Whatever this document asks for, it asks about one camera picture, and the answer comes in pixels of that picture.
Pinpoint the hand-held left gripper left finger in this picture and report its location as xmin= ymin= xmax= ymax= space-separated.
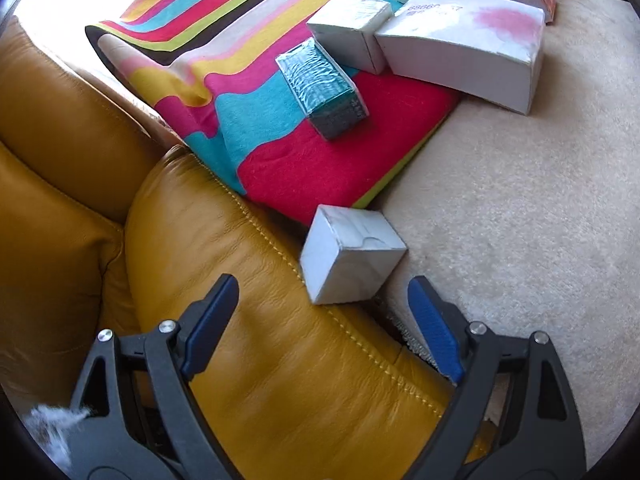
xmin=67 ymin=274 xmax=241 ymax=480

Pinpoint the small white marbled box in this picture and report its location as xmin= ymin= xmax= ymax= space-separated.
xmin=300 ymin=205 xmax=408 ymax=306
xmin=306 ymin=0 xmax=393 ymax=75

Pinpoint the cream plush blanket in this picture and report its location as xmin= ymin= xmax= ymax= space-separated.
xmin=367 ymin=0 xmax=640 ymax=471

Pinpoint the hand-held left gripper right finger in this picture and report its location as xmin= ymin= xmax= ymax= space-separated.
xmin=400 ymin=276 xmax=586 ymax=480

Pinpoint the colourful striped rug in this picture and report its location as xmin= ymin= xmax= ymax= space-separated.
xmin=85 ymin=0 xmax=461 ymax=226

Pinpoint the large white pink-stained box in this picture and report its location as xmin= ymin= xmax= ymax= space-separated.
xmin=374 ymin=0 xmax=547 ymax=116

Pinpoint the teal wrapped box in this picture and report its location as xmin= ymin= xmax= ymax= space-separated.
xmin=276 ymin=37 xmax=369 ymax=142

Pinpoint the yellow leather sofa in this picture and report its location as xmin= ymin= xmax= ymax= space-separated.
xmin=0 ymin=15 xmax=488 ymax=480

